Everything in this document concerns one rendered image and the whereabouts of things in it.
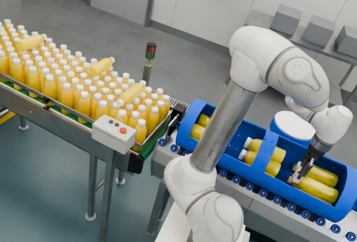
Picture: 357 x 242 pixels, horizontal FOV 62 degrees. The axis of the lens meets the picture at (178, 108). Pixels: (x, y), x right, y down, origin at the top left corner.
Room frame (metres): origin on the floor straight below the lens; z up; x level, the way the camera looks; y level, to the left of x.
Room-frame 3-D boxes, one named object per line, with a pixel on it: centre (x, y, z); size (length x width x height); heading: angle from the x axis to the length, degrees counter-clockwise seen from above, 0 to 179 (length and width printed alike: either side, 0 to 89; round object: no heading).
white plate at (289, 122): (1.63, -0.77, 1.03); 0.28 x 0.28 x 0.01
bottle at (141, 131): (1.19, 0.17, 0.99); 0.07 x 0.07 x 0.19
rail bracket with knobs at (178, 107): (1.52, -0.01, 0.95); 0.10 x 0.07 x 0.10; 164
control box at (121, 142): (1.09, 0.28, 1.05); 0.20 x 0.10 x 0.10; 74
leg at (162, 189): (1.22, -0.04, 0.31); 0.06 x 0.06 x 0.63; 74
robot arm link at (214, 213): (0.66, -0.25, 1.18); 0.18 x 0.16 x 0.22; 43
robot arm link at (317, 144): (1.07, -0.65, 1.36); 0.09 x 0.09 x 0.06
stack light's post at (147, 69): (1.76, 0.28, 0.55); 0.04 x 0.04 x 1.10; 74
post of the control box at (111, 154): (1.09, 0.28, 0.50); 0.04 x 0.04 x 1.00; 74
